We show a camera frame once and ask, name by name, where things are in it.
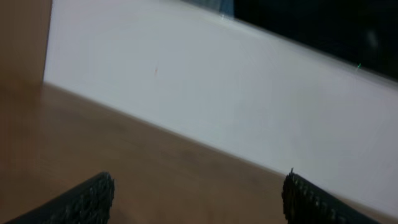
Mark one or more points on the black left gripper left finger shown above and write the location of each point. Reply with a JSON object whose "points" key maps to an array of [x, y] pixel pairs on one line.
{"points": [[87, 203]]}

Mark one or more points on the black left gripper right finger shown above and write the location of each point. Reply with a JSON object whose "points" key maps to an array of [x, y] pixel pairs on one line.
{"points": [[305, 203]]}

